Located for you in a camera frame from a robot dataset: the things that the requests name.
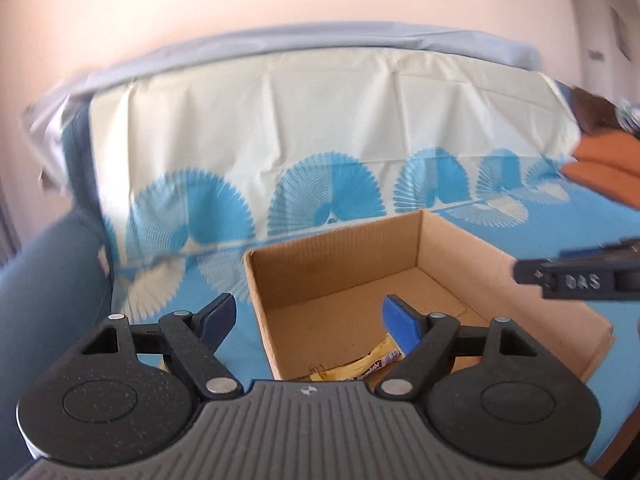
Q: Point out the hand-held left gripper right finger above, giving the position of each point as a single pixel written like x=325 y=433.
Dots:
x=400 y=325

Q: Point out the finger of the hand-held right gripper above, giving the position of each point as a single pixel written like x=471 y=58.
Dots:
x=580 y=280

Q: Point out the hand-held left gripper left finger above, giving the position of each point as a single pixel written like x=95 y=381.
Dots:
x=220 y=317

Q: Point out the yellow snack packet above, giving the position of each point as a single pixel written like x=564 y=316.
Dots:
x=350 y=366

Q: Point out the brown cardboard box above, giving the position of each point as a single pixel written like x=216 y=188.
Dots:
x=350 y=270

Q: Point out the orange cushion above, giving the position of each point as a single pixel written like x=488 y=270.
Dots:
x=610 y=160

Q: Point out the brown cloth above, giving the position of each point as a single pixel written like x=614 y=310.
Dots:
x=595 y=110

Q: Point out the dark blue cushion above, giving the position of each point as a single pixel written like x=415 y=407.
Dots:
x=45 y=285

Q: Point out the blue and white printed sheet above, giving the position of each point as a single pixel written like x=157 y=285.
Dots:
x=250 y=125

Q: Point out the pale blue sheet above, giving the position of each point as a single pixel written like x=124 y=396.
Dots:
x=350 y=40

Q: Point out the wall switch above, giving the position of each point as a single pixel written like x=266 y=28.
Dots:
x=595 y=55

